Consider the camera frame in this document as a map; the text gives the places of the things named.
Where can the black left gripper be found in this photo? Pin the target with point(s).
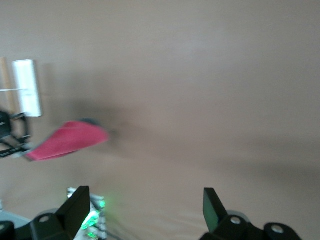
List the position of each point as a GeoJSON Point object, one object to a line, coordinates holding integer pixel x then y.
{"type": "Point", "coordinates": [4, 125]}

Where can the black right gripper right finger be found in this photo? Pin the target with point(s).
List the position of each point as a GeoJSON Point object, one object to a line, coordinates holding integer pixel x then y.
{"type": "Point", "coordinates": [212, 212]}

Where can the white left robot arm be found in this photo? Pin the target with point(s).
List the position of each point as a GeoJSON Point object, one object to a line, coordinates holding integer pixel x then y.
{"type": "Point", "coordinates": [93, 217]}

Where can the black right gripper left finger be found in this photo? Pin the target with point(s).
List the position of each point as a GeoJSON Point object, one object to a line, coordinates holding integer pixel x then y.
{"type": "Point", "coordinates": [72, 212]}

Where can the pink cloth with grey edge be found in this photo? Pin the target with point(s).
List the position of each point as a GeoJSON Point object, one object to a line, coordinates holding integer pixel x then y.
{"type": "Point", "coordinates": [72, 140]}

